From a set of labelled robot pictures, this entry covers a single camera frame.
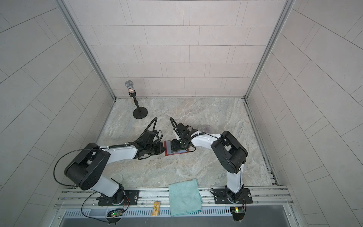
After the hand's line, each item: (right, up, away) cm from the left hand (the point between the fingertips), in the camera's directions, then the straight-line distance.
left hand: (169, 148), depth 89 cm
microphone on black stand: (-25, +22, +15) cm, 37 cm away
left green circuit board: (-21, -23, -25) cm, 40 cm away
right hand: (+3, 0, -1) cm, 3 cm away
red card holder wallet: (0, -1, -3) cm, 3 cm away
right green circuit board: (+36, -25, -21) cm, 49 cm away
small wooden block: (-3, -23, -23) cm, 32 cm away
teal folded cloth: (+10, -20, -19) cm, 29 cm away
